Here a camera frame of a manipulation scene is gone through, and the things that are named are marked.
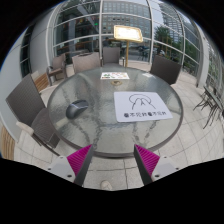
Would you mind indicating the gold framed sign stand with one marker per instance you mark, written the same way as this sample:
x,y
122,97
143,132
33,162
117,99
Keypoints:
x,y
128,33

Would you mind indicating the colourful printed menu card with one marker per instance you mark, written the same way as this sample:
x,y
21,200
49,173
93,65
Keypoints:
x,y
115,76

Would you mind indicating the dark grey computer mouse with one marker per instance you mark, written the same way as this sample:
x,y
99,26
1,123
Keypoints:
x,y
76,109

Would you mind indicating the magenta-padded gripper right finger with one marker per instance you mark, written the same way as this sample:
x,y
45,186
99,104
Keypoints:
x,y
148,160

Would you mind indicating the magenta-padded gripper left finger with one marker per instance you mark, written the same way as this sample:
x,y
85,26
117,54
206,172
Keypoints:
x,y
79,160

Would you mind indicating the wooden slatted bench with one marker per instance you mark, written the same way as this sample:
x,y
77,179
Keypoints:
x,y
40,81
6,145

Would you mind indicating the black metal chairs group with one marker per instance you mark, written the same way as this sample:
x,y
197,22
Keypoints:
x,y
210,100

